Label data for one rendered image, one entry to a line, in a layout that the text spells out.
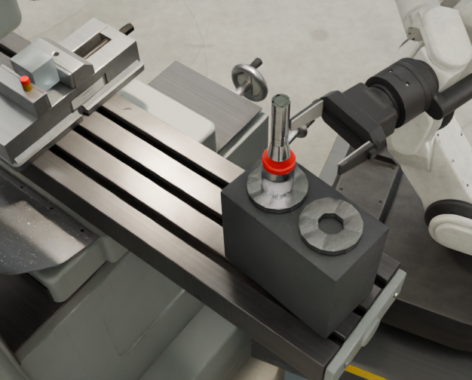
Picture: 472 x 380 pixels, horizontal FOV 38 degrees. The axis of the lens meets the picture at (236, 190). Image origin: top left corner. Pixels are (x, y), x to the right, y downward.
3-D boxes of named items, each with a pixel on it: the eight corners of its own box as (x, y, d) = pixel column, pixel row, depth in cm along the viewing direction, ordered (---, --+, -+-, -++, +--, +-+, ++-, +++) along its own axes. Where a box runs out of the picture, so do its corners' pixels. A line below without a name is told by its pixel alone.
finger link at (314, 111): (291, 133, 103) (323, 114, 105) (292, 119, 101) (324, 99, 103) (284, 127, 104) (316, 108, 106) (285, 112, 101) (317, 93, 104)
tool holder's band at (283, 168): (290, 145, 97) (290, 141, 97) (298, 171, 95) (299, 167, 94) (258, 151, 97) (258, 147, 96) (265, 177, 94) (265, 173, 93)
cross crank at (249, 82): (242, 80, 191) (241, 47, 182) (277, 98, 187) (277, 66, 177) (205, 114, 184) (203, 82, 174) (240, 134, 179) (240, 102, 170)
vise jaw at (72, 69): (51, 47, 138) (47, 31, 134) (95, 72, 133) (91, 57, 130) (29, 63, 135) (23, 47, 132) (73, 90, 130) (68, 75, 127)
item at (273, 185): (289, 168, 102) (290, 145, 97) (297, 194, 99) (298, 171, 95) (258, 174, 101) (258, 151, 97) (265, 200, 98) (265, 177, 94)
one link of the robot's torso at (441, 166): (510, 192, 160) (466, 24, 131) (493, 261, 149) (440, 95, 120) (444, 191, 169) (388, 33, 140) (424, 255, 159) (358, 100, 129)
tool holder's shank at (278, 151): (286, 146, 96) (289, 89, 87) (292, 163, 94) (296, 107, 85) (265, 150, 96) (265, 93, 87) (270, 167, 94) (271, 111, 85)
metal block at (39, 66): (38, 67, 133) (30, 43, 128) (60, 80, 131) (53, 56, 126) (18, 82, 131) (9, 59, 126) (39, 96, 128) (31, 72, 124)
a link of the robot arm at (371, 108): (319, 81, 101) (378, 46, 105) (314, 124, 109) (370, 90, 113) (380, 132, 95) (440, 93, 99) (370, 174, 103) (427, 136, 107)
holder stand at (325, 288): (272, 213, 121) (274, 139, 105) (372, 290, 112) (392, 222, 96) (224, 256, 116) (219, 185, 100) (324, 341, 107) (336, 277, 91)
